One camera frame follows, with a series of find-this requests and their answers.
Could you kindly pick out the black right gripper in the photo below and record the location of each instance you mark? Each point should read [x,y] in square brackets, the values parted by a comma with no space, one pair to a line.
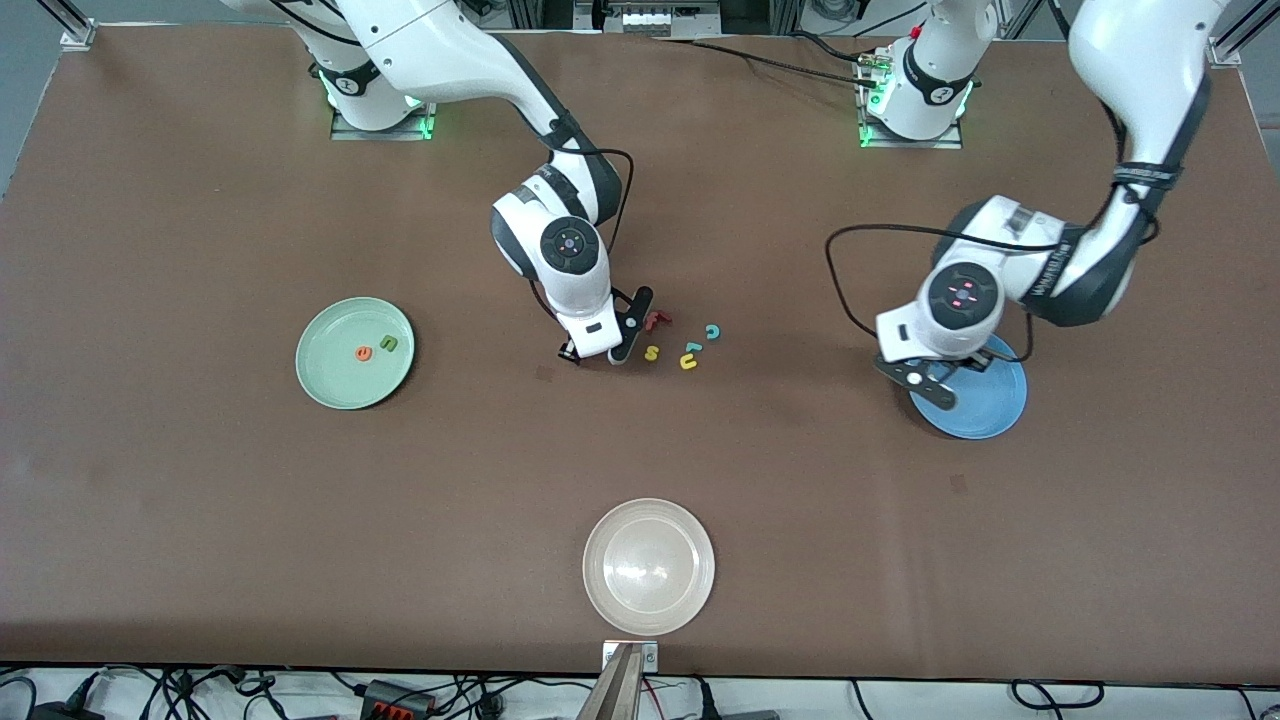
[569,354]

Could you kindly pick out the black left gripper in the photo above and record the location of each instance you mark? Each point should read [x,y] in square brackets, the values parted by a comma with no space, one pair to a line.
[980,366]

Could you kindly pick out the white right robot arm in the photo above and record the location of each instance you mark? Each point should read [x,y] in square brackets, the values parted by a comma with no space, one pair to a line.
[570,245]

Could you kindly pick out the metal camera mount plate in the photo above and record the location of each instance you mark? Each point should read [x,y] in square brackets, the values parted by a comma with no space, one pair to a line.
[650,657]

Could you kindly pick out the metal camera post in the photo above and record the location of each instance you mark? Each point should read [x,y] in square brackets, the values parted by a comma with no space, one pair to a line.
[615,690]

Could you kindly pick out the aluminium frame corner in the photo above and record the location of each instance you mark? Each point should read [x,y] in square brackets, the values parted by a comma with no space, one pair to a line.
[1228,50]
[78,32]

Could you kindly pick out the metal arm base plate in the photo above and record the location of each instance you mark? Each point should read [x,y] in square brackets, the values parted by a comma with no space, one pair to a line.
[350,133]
[950,141]

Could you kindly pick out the grey electronics box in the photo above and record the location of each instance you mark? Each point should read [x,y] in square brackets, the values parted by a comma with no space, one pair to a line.
[660,18]

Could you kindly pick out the green plate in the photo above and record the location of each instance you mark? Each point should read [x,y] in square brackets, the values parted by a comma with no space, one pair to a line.
[340,375]

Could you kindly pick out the black orange power strip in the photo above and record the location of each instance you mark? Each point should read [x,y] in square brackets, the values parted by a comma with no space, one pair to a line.
[395,700]

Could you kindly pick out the black plug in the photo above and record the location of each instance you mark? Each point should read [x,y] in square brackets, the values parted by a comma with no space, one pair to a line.
[706,705]

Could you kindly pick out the white plate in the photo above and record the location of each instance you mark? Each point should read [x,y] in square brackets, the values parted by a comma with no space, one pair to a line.
[649,567]

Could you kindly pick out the black power adapter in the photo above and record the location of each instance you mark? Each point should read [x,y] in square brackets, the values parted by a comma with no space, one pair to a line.
[60,712]

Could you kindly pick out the blue plate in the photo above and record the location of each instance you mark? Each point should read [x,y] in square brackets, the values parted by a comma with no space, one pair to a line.
[990,405]

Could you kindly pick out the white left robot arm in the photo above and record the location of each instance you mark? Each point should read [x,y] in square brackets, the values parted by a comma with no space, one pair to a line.
[965,295]

